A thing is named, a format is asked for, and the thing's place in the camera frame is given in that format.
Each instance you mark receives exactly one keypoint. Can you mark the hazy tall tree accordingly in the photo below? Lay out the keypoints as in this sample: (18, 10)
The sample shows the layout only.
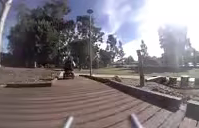
(172, 46)

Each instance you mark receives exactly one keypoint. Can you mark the robot's own part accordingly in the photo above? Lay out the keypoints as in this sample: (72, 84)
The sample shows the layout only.
(135, 122)
(68, 122)

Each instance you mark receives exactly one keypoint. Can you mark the person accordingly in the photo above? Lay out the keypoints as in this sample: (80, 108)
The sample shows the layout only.
(69, 68)

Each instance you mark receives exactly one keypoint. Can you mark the green grass field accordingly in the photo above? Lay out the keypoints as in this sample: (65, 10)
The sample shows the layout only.
(187, 72)

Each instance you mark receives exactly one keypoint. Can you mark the wooden post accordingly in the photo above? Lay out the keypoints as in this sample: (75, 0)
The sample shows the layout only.
(141, 68)

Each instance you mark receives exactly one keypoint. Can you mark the brown wooden boardwalk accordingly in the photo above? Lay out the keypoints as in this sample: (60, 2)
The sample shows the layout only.
(87, 103)

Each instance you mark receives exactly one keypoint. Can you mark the tall lamp pole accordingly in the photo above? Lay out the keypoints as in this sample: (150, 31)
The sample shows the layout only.
(90, 40)

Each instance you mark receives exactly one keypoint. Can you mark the group of dark trees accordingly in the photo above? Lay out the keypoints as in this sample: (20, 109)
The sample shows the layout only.
(53, 36)

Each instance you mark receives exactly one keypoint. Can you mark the bare mulch ground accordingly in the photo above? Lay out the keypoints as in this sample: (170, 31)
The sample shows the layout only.
(13, 75)

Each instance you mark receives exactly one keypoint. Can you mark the low wooden beam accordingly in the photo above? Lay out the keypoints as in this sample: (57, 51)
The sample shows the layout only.
(28, 84)

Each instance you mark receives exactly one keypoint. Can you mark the row of low blocks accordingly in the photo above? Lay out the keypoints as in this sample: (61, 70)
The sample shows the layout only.
(183, 81)

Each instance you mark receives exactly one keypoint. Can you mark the raised wooden edge beam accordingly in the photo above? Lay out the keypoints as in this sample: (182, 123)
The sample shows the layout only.
(137, 91)

